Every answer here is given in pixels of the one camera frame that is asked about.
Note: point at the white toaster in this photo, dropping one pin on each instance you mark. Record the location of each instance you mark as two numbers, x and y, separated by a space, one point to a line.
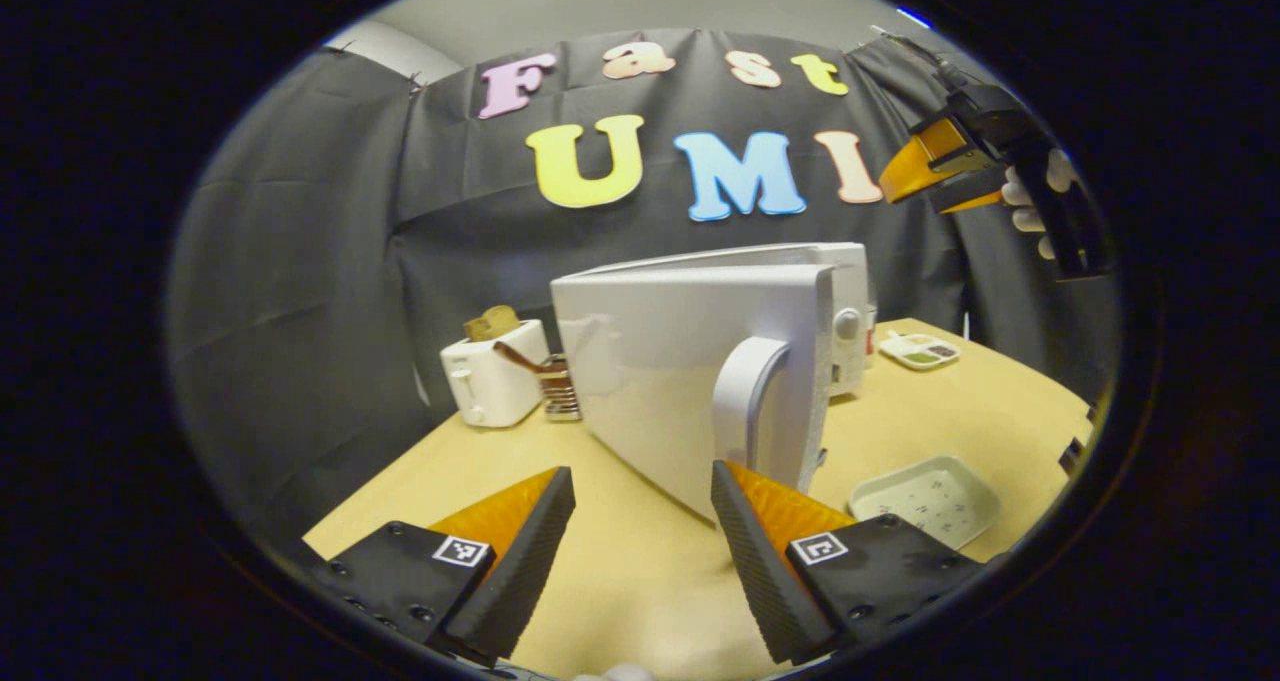
495 381

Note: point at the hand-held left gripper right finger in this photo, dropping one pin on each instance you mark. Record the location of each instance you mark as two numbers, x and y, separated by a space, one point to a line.
760 571

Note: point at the clear bottle with red label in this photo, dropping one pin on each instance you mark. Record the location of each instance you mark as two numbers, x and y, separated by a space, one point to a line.
871 336

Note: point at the white microwave oven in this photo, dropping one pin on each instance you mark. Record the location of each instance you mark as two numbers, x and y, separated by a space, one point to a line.
660 381

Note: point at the white divided dish of beans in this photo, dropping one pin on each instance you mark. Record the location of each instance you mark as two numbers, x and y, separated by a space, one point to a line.
920 351

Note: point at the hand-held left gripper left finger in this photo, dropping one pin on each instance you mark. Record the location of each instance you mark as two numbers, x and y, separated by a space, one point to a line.
520 571

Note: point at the black backdrop cloth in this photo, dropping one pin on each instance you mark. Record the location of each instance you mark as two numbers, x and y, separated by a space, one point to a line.
300 261

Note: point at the brown bread slice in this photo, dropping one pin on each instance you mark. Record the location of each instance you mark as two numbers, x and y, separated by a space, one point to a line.
492 323

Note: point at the pale green square plate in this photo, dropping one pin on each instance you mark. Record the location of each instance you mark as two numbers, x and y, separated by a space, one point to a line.
930 501

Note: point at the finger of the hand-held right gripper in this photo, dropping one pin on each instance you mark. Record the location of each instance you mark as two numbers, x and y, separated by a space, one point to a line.
915 166
965 186

